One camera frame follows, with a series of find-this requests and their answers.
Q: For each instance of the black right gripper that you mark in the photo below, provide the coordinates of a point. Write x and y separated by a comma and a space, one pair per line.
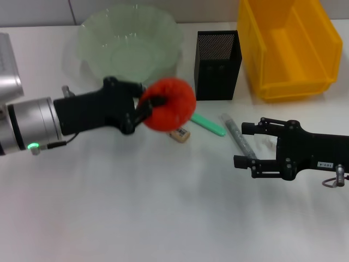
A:
321, 150

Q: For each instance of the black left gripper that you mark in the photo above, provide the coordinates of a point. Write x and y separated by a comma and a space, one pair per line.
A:
90, 109

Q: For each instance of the red-orange plush orange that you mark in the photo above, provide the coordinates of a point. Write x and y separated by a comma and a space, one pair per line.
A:
177, 109

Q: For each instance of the green toothbrush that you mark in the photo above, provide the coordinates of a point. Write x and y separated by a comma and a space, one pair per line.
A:
210, 127

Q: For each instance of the beige eraser with barcode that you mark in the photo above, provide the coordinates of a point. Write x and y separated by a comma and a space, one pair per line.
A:
181, 135

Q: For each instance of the translucent green fruit bowl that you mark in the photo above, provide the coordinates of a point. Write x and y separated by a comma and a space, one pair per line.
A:
128, 41

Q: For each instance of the black mesh pen holder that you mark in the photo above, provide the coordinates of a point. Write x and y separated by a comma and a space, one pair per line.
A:
216, 73

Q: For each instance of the grey glitter marker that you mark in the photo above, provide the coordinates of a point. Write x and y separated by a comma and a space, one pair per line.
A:
240, 136

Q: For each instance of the yellow plastic bin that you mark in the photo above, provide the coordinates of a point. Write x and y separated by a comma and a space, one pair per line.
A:
289, 54

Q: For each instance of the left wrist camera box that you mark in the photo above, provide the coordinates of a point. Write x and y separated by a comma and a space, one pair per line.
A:
9, 71

